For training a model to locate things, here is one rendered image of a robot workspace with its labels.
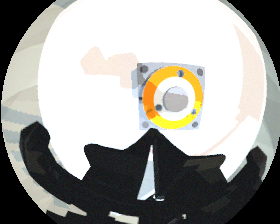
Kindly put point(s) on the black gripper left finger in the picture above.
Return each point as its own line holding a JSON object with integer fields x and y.
{"x": 130, "y": 160}

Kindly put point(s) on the orange and yellow round plate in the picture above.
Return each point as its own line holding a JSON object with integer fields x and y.
{"x": 154, "y": 91}

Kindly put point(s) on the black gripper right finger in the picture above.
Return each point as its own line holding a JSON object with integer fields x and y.
{"x": 170, "y": 163}

